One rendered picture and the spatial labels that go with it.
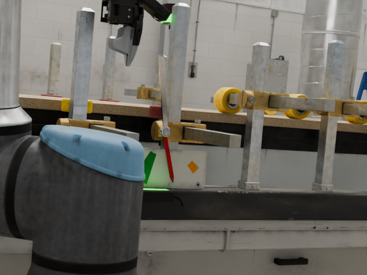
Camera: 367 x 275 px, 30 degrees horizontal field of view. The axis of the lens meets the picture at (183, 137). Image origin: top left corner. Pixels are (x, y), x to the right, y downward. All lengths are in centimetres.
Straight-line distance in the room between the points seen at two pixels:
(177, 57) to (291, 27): 885
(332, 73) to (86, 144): 120
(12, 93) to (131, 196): 23
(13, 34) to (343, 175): 154
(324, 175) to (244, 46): 817
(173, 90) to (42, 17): 733
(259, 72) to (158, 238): 52
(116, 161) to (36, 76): 808
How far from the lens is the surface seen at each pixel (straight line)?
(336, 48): 201
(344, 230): 212
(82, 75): 166
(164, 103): 169
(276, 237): 199
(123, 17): 160
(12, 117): 100
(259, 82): 187
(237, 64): 1006
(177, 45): 175
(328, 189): 202
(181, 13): 176
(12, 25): 100
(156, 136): 174
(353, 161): 236
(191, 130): 171
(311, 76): 583
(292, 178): 222
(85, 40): 166
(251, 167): 187
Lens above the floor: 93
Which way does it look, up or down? 3 degrees down
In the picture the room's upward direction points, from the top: 5 degrees clockwise
